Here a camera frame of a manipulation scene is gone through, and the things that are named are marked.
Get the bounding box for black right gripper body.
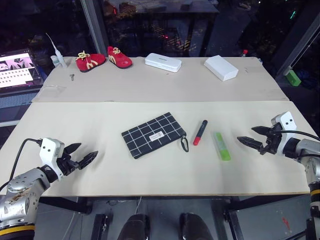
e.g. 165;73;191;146
258;124;284;155

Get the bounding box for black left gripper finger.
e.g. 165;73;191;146
77;150;99;170
63;142;83;156

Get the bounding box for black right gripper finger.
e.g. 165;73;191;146
236;136;265;151
251;126;271;138

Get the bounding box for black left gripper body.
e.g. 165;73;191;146
56;152;81;177

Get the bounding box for black checkered pencil pouch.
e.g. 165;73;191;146
121;111;189;160

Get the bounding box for white flat case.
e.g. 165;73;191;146
144;52;182;73

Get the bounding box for green highlighter pen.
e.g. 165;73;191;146
213;132;231;162

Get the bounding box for red and black marker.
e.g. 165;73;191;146
192;119;209;147

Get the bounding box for green block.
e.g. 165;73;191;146
285;69;302;87

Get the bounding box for clear plastic wrapper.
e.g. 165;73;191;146
42;84;67;97

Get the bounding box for white rectangular box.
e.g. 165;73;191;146
203;55;239;82

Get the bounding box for dark rounded robot foot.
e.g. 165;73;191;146
117;213;151;240
178;212;211;240

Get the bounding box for red baby shoe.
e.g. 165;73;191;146
75;50;107;73
107;46;133;69

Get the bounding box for white glue tube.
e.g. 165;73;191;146
45;32;68;69

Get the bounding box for laptop screen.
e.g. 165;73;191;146
0;48;44;98

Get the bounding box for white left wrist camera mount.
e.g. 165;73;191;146
39;137;66;181

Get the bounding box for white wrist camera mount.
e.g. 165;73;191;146
39;137;66;181
271;111;295;155

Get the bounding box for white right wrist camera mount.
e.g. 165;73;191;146
271;111;295;155

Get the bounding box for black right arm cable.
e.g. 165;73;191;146
279;129;320;141

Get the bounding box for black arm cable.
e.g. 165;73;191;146
0;138;44;192
279;129;320;141

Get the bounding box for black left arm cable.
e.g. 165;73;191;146
0;138;44;192

